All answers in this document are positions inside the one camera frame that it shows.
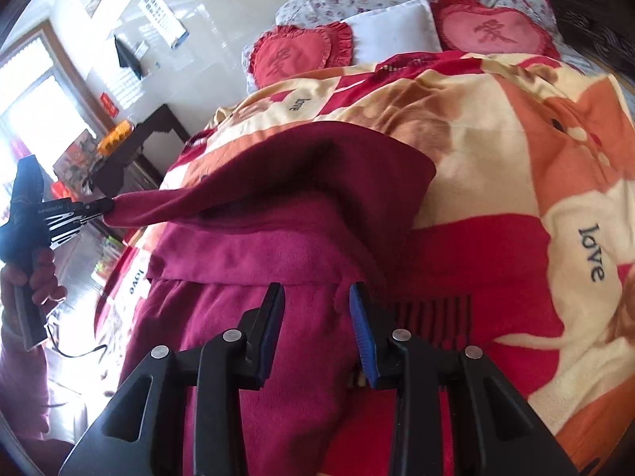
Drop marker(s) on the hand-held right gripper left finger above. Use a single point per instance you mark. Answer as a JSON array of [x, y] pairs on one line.
[[270, 337]]

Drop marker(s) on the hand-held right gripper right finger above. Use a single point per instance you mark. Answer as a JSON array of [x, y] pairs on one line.
[[363, 329]]

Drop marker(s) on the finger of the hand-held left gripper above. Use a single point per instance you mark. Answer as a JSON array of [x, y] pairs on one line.
[[94, 205], [69, 230]]

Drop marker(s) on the maroon fleece pants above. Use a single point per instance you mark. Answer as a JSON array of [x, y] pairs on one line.
[[278, 208]]

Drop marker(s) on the person's left forearm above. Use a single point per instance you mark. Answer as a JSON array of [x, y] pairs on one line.
[[22, 386]]

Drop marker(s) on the person's left hand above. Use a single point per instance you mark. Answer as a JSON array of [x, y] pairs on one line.
[[45, 280]]

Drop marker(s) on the red plastic container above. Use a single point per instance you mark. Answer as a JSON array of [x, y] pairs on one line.
[[63, 189]]

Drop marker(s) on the green packets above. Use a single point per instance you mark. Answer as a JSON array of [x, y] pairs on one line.
[[109, 258]]

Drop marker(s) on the framed picture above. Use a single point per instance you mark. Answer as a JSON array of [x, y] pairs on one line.
[[74, 158]]

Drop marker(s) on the orange object on desk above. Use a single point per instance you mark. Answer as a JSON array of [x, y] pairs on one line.
[[115, 138]]

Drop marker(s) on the dark wooden desk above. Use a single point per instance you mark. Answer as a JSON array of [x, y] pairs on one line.
[[144, 144]]

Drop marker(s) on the window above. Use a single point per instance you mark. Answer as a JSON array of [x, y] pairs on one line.
[[34, 109]]

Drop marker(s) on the printed red cream blanket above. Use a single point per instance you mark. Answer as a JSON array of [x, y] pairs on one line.
[[496, 258]]

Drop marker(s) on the small red heart pillow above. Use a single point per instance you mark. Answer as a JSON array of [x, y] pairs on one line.
[[287, 54]]

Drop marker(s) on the white pillow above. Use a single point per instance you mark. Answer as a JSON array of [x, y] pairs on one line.
[[397, 29]]

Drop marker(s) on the large red heart pillow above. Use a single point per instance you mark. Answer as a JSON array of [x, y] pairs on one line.
[[488, 27]]

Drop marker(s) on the dark carved wooden headboard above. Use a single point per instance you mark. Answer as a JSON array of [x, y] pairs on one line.
[[585, 25]]

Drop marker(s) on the small red wall label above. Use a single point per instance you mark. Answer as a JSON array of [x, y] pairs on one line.
[[109, 104]]

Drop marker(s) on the white wall sheet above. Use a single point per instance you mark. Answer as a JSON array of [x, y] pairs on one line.
[[124, 90]]

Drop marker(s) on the black wall-mounted object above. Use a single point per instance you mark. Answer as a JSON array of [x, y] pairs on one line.
[[126, 54]]

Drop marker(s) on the wall calendar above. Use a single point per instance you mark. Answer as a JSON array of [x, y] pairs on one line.
[[166, 17]]

